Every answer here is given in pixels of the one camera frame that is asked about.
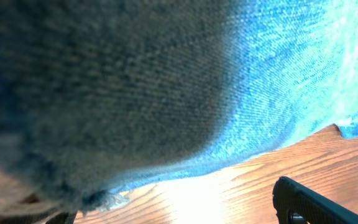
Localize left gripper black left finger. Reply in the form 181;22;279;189
45;212;77;224

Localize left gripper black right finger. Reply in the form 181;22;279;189
273;176;358;224

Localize light blue denim jeans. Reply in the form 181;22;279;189
0;0;358;216

